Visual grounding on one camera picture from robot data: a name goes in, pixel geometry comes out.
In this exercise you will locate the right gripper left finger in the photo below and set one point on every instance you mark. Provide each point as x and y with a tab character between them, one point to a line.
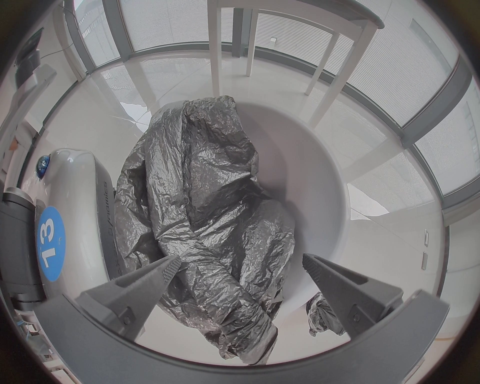
127	311

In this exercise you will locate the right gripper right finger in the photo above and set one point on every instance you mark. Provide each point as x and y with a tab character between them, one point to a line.
356	311

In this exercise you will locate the black plastic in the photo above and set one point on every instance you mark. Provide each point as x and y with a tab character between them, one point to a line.
322	313

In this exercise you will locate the black plastic bag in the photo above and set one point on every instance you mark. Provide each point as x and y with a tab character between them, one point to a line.
210	210

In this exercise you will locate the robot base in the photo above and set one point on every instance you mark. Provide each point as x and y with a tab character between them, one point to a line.
78	210

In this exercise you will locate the white trash bin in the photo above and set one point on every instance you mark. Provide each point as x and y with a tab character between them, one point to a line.
311	180

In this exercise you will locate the grey seat white chair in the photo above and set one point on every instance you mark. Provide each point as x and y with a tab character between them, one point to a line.
215	45

